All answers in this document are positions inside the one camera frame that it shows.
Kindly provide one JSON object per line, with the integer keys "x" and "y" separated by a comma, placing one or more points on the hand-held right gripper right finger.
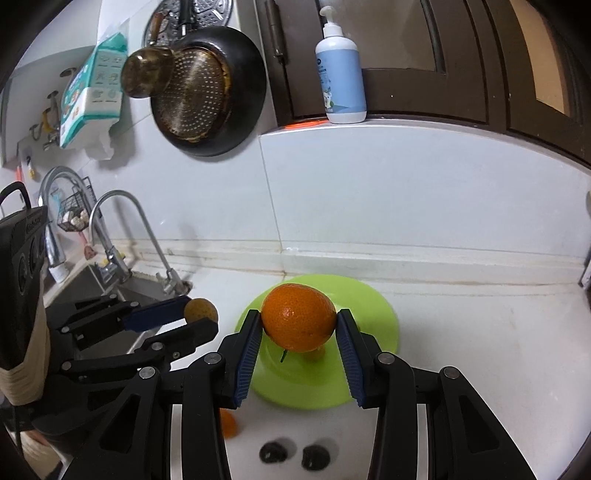
{"x": 351, "y": 364}

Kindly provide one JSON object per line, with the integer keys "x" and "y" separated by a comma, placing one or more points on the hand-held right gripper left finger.
{"x": 247, "y": 364}

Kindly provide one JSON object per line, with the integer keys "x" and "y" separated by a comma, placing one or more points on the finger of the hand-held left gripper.
{"x": 152, "y": 314}
{"x": 194, "y": 334}

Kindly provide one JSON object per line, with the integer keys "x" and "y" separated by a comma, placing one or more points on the small brown fruit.
{"x": 203, "y": 310}

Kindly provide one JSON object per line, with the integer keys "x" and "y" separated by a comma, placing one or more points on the green plate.
{"x": 369, "y": 314}

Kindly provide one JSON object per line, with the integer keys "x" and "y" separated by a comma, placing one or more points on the large orange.
{"x": 298, "y": 318}

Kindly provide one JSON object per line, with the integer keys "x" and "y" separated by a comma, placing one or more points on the white cup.
{"x": 57, "y": 273}

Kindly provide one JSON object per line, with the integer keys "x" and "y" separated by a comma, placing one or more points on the steel sink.
{"x": 83, "y": 281}

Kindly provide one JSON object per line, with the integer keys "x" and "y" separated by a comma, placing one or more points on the slim chrome faucet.
{"x": 152, "y": 235}

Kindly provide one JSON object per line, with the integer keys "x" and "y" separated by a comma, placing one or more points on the dark round fruit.
{"x": 273, "y": 452}
{"x": 315, "y": 457}

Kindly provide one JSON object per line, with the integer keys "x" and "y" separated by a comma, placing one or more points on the large chrome faucet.
{"x": 60, "y": 170}

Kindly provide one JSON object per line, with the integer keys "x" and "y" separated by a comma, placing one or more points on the yellow hanging kitchen tools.
{"x": 46, "y": 120}

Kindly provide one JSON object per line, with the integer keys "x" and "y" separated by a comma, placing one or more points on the teal tissue box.
{"x": 92, "y": 101}

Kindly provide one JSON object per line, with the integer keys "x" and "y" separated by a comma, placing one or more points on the brass perforated colander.
{"x": 198, "y": 92}

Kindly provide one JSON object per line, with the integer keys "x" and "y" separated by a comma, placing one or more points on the brass saucepan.
{"x": 143, "y": 71}

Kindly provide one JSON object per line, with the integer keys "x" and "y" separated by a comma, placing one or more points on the red tape strip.
{"x": 304, "y": 123}

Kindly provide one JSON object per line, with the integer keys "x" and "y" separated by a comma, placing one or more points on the black frying pan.
{"x": 244, "y": 78}

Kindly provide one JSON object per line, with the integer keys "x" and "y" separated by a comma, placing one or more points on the white pump soap bottle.
{"x": 341, "y": 78}

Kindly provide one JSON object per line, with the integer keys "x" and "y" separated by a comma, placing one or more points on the steel steamer rack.
{"x": 212, "y": 11}

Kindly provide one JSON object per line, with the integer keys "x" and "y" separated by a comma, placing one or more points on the dark wooden window frame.
{"x": 461, "y": 69}

